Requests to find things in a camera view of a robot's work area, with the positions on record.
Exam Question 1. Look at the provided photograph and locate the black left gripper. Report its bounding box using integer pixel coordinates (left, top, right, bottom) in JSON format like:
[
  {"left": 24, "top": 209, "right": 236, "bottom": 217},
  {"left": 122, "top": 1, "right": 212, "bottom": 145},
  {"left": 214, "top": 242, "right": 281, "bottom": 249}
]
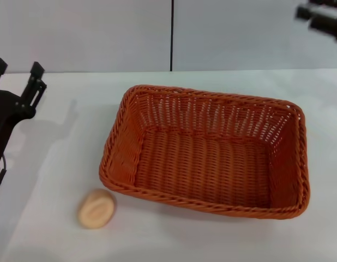
[{"left": 0, "top": 57, "right": 47, "bottom": 166}]

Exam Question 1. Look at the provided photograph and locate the beige bread roll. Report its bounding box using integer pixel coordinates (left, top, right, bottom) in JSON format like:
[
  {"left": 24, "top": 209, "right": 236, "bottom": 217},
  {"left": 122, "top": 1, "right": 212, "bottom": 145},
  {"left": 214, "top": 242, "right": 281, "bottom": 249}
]
[{"left": 77, "top": 188, "right": 116, "bottom": 230}]

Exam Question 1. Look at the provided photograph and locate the orange woven plastic basket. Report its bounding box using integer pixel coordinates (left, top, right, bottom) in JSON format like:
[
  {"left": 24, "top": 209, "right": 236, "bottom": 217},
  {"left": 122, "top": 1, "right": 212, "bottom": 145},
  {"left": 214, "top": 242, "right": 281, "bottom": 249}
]
[{"left": 98, "top": 84, "right": 312, "bottom": 221}]

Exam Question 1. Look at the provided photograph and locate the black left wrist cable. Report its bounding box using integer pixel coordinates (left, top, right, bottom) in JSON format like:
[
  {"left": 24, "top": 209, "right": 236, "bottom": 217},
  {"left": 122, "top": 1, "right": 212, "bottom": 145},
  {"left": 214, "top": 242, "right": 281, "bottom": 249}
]
[{"left": 0, "top": 154, "right": 7, "bottom": 201}]

